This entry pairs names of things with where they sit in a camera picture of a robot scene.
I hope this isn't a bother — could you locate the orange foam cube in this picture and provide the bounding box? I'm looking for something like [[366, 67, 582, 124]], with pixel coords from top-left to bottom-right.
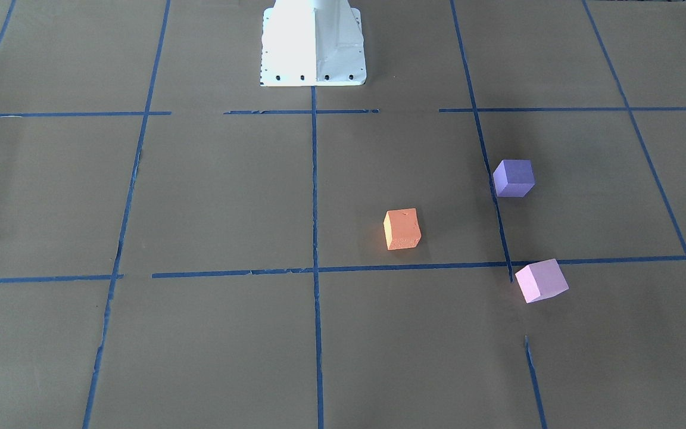
[[383, 207, 422, 251]]

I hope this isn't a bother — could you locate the purple foam cube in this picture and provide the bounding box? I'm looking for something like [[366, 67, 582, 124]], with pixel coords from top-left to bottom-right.
[[492, 158, 536, 198]]

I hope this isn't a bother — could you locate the pink foam cube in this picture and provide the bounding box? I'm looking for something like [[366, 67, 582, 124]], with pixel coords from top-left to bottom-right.
[[514, 259, 569, 303]]

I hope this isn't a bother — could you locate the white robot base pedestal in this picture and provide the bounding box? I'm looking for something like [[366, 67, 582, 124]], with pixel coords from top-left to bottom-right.
[[260, 1, 367, 87]]

